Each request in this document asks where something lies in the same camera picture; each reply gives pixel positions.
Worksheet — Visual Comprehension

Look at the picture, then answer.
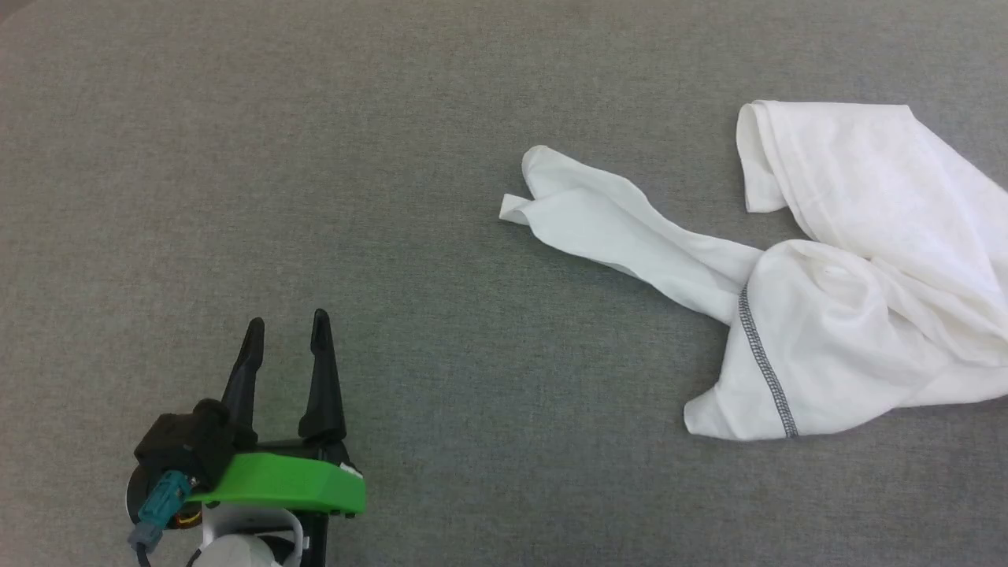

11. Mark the white garment with grey stitching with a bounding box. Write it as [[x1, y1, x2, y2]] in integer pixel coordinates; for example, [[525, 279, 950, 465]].
[[498, 100, 1008, 442]]

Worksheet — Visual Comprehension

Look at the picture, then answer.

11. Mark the grey fabric sofa seat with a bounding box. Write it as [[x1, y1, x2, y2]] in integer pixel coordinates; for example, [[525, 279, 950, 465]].
[[0, 0, 1008, 567]]

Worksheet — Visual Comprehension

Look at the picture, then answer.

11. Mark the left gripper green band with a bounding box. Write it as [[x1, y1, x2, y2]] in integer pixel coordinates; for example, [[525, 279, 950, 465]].
[[185, 309, 368, 567]]

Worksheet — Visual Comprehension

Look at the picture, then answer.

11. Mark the black cable with teal connector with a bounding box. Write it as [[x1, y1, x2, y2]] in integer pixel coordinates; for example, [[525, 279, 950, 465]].
[[128, 470, 194, 567]]

